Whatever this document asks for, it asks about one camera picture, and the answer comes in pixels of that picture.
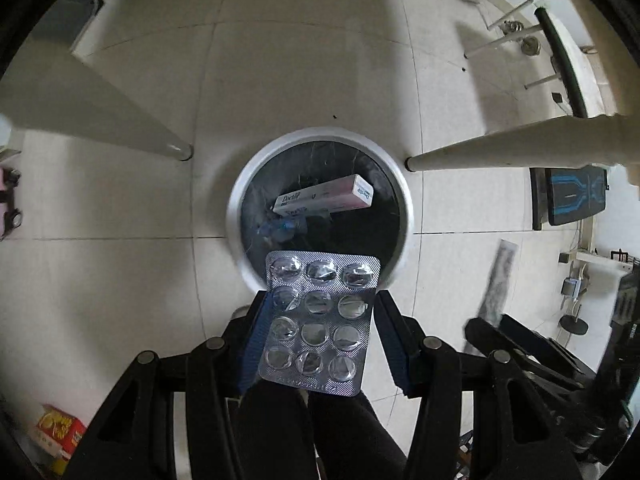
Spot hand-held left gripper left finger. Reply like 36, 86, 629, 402
65, 290, 276, 480

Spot long white pink medicine box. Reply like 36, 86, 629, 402
272, 174, 375, 213

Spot small black stand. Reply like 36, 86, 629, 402
559, 265, 590, 336

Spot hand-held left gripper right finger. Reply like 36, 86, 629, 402
375, 291, 583, 480

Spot black bin liner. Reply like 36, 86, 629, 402
240, 141, 401, 273

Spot person's black pants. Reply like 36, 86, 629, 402
235, 380, 408, 480

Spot round white trash bin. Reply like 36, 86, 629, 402
226, 127, 415, 293

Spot pink suitcase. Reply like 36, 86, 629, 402
0, 167, 23, 241

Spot crumpled blue wrapper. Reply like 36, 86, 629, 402
257, 212, 311, 241

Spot red yellow cardboard box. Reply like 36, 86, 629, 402
32, 404, 88, 461

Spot silver blister pack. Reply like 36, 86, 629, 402
258, 250, 382, 397

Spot white chair with black frame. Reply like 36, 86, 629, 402
462, 0, 601, 121

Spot black blue step board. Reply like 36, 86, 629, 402
530, 166, 610, 231

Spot grey patterned strip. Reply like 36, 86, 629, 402
472, 239, 520, 321

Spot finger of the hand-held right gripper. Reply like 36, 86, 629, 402
500, 313, 599, 387
464, 317, 584, 402

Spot white table leg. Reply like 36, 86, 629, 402
0, 42, 193, 162
405, 112, 640, 186

